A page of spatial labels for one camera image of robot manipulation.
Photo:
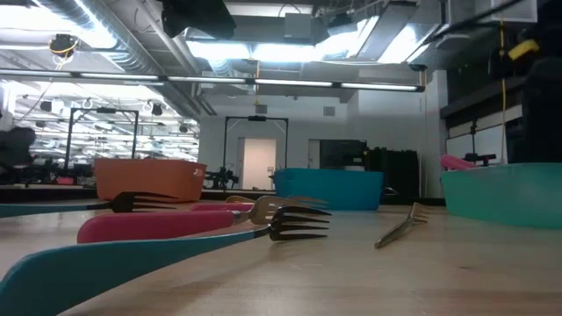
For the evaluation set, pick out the blue plastic bin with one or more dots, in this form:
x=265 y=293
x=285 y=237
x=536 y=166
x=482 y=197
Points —
x=329 y=188

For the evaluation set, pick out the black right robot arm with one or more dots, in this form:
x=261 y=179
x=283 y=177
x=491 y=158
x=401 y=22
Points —
x=551 y=26

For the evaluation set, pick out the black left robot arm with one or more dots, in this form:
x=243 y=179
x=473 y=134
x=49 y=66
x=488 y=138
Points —
x=197 y=17

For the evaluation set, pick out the black background robot arm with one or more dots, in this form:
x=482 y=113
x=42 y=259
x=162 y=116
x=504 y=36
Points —
x=221 y=177

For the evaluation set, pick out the teal green plastic bin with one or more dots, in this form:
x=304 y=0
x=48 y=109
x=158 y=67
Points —
x=505 y=197

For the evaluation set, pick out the black cabinet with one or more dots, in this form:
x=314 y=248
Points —
x=395 y=171

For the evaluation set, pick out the loose utensils on table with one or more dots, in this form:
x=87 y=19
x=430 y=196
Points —
x=397 y=230

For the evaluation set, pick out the grey ceiling box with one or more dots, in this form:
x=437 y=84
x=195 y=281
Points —
x=298 y=26

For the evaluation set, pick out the bright ceiling light panel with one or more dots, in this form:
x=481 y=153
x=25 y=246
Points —
x=285 y=52

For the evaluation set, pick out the white door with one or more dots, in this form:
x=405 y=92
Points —
x=259 y=162

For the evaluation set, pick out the orange plastic bin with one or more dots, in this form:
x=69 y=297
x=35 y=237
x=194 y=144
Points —
x=149 y=180

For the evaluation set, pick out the person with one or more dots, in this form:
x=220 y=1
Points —
x=17 y=147

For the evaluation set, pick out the white wall panel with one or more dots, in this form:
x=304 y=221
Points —
x=489 y=142

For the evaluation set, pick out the black camera stand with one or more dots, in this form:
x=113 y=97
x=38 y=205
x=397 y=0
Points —
x=478 y=156

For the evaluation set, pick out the black gantry frame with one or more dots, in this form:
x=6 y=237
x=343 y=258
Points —
x=103 y=110
x=257 y=118

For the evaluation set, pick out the silver ceiling duct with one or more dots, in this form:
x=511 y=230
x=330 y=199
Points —
x=123 y=48

